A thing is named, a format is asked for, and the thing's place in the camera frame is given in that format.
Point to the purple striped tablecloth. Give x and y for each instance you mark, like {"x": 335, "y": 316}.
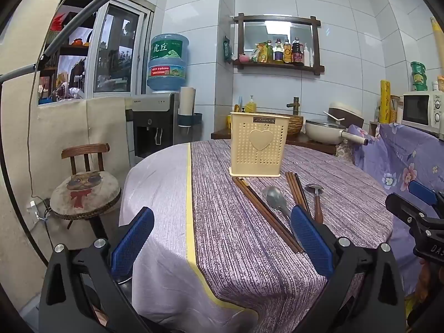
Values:
{"x": 236, "y": 249}

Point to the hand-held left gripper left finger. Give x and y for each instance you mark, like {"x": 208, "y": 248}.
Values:
{"x": 133, "y": 242}

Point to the beige perforated utensil basket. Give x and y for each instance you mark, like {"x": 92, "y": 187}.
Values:
{"x": 242, "y": 145}

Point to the grey water dispenser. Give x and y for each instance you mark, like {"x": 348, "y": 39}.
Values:
{"x": 152, "y": 111}

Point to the yellow green oil bottle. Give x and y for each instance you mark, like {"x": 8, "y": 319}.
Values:
{"x": 269, "y": 52}

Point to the wooden framed mirror shelf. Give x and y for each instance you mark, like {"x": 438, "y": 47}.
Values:
{"x": 277, "y": 29}

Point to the beige paper roll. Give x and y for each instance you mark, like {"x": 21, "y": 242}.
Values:
{"x": 187, "y": 100}

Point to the yellow seasoning packet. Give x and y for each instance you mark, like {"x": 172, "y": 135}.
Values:
{"x": 259, "y": 53}

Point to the yellow soap dispenser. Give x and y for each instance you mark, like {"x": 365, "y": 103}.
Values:
{"x": 250, "y": 105}

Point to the white microwave oven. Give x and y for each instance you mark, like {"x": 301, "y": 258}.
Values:
{"x": 416, "y": 109}

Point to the grey boom pole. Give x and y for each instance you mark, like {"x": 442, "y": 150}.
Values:
{"x": 69, "y": 29}

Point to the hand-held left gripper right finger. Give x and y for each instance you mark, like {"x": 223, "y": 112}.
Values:
{"x": 310, "y": 244}

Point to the purple floral cloth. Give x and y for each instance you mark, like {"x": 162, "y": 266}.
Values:
{"x": 399, "y": 159}

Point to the brown floral cloth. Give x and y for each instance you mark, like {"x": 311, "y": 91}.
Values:
{"x": 344, "y": 151}

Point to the aluminium sliding window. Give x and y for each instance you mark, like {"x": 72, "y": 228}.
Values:
{"x": 114, "y": 48}

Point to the white brown rice cooker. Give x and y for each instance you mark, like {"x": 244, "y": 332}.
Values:
{"x": 348, "y": 112}

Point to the wooden chair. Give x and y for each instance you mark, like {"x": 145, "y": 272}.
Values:
{"x": 85, "y": 151}

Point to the cream pan with lid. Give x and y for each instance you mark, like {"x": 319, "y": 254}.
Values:
{"x": 322, "y": 131}

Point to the stack of green cups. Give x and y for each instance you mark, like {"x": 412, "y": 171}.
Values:
{"x": 418, "y": 76}

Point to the woven pattern wash basin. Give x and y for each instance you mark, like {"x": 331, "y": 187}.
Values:
{"x": 295, "y": 125}

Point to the teal wall holder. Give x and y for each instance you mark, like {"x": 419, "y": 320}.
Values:
{"x": 189, "y": 120}

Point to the white plastic bottle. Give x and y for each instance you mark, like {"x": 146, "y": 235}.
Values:
{"x": 307, "y": 57}

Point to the green hanging packet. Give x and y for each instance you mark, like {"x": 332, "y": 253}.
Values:
{"x": 227, "y": 50}

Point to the black curved stand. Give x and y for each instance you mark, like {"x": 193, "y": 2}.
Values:
{"x": 12, "y": 187}

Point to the blue water bottle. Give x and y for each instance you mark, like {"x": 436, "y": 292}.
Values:
{"x": 168, "y": 62}

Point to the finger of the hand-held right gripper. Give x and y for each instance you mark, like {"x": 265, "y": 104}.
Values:
{"x": 402, "y": 208}
{"x": 423, "y": 194}

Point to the dark soy sauce bottle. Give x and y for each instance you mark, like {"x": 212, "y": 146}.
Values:
{"x": 297, "y": 53}

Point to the brown wooden chopstick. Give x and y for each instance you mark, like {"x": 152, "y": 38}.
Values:
{"x": 295, "y": 189}
{"x": 273, "y": 215}
{"x": 292, "y": 189}
{"x": 265, "y": 215}

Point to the blue toothbrush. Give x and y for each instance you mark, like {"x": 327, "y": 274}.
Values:
{"x": 240, "y": 104}

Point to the yellow label sauce bottle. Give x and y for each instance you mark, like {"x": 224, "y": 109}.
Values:
{"x": 287, "y": 53}

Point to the grey metal spoon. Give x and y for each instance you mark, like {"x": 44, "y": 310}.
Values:
{"x": 274, "y": 197}

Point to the round owl print cushion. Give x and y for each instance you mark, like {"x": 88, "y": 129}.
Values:
{"x": 86, "y": 194}

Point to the purple label sauce bottle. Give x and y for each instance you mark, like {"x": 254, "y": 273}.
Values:
{"x": 279, "y": 52}

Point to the pink bowl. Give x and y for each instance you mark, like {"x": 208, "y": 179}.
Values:
{"x": 244, "y": 58}

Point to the white power strip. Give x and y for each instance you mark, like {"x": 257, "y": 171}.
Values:
{"x": 34, "y": 208}

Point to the bronze faucet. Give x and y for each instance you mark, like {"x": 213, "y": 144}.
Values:
{"x": 295, "y": 105}

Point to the yellow wrap roll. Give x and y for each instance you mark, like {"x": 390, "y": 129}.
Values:
{"x": 385, "y": 100}

